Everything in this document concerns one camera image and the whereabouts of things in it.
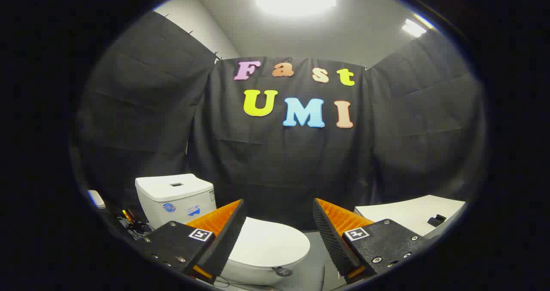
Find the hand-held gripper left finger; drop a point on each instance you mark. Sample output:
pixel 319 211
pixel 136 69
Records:
pixel 223 239

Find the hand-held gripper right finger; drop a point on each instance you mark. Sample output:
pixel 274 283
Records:
pixel 333 243

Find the small black round tag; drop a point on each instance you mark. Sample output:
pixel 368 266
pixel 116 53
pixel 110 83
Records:
pixel 282 271

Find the white table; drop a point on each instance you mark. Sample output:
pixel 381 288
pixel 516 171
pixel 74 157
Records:
pixel 408 213

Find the black backdrop cloth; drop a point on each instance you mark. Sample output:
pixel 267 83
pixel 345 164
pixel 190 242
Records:
pixel 279 162

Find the small black block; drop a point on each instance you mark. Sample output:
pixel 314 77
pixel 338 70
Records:
pixel 436 220

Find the small white device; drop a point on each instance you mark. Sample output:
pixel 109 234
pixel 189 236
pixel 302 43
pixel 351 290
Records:
pixel 96 199

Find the small ceiling light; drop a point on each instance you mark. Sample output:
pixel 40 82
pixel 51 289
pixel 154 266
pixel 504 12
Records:
pixel 414 28

